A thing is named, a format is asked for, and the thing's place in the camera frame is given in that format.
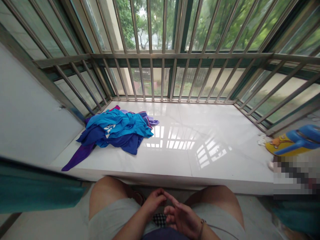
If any person's body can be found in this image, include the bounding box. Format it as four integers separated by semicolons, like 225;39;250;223
142;226;191;240

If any person's right hand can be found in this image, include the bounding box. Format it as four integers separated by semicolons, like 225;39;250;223
164;193;205;238

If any light blue printed shirt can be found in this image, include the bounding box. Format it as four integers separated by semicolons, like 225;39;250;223
86;108;154;148

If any lilac garment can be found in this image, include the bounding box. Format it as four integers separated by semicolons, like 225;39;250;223
146;116;160;128

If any black white checkered cloth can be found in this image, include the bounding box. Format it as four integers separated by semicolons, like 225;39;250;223
152;213;168;228

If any person's left hand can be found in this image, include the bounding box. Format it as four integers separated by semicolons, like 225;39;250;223
142;188;167;215

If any purple garment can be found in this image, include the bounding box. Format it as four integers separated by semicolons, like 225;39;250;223
61;143;97;172

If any metal security grille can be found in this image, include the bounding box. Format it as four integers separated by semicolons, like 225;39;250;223
0;0;320;137

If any dark blue garment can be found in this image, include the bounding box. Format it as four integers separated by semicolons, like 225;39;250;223
76;122;145;156

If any yellow blue cartoon bottle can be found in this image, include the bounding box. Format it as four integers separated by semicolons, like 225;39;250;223
265;124;320;157

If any small white crumpled object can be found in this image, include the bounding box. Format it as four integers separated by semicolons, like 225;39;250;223
257;133;274;147

